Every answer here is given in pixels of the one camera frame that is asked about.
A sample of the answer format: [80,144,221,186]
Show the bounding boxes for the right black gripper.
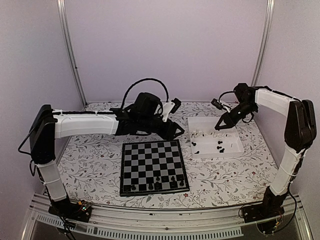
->
[215,101,256,130]

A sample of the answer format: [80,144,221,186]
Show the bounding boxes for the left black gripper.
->
[139,115,185,141]

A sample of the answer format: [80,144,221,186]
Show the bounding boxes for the white plastic tray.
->
[187,116,245,159]

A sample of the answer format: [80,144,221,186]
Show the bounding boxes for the black white chessboard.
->
[119,139,190,197]

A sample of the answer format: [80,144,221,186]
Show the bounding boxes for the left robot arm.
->
[17,92,184,217]

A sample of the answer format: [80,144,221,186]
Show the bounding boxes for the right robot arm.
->
[211,83,317,218]

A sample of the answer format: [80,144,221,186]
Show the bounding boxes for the floral patterned table mat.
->
[49,101,286,210]

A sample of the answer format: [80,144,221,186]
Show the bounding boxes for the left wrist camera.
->
[161,98,182,122]

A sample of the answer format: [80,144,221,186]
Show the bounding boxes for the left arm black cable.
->
[121,78,171,111]

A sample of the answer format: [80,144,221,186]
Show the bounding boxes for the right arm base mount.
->
[238,202,285,235]

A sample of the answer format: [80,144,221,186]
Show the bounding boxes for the right aluminium frame post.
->
[251,0,275,87]

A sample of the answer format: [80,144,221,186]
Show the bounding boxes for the aluminium frame post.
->
[251,0,275,87]
[56,0,88,107]

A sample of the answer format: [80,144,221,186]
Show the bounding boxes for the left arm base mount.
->
[48,194,92,223]

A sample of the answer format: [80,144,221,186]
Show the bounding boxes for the left aluminium frame post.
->
[56,0,88,107]

